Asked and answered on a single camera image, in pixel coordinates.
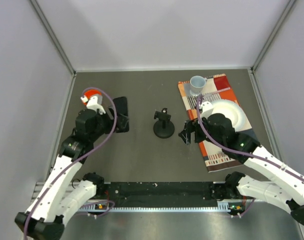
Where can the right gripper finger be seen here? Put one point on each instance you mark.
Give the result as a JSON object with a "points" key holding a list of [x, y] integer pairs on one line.
{"points": [[189, 125], [185, 135]]}

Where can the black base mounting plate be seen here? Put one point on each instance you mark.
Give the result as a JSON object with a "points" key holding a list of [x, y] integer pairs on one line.
{"points": [[165, 194]]}

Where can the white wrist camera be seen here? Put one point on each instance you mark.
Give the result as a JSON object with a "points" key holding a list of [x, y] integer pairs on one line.
{"points": [[94, 102], [206, 109]]}

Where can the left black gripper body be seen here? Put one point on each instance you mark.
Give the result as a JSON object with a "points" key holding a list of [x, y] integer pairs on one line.
{"points": [[105, 123]]}

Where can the black smartphone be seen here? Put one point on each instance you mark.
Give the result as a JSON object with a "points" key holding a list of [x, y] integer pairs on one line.
{"points": [[121, 105]]}

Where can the light blue cup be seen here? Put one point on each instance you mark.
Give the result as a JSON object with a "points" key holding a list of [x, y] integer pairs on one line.
{"points": [[197, 84]]}

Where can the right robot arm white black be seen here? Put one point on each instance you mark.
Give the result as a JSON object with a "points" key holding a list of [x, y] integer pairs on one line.
{"points": [[286, 187]]}

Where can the white plate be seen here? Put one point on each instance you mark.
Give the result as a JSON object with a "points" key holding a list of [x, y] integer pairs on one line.
{"points": [[230, 110]]}

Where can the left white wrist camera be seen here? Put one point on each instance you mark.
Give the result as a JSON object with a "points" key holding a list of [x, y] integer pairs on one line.
{"points": [[94, 102]]}

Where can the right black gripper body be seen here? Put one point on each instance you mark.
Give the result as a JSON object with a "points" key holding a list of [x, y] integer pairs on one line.
{"points": [[200, 135]]}

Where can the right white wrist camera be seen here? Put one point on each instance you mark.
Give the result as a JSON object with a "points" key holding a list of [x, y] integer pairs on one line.
{"points": [[206, 109]]}

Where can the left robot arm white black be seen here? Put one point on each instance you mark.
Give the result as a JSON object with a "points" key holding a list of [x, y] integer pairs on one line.
{"points": [[48, 215]]}

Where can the black phone stand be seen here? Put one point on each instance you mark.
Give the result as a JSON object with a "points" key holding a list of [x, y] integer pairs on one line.
{"points": [[163, 127]]}

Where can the grey slotted cable duct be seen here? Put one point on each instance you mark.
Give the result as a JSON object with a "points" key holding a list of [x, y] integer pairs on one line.
{"points": [[220, 207]]}

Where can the patterned orange placemat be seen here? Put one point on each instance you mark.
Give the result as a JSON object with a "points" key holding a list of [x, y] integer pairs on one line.
{"points": [[214, 158]]}

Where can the orange bowl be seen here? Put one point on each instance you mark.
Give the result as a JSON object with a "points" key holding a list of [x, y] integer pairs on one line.
{"points": [[91, 92]]}

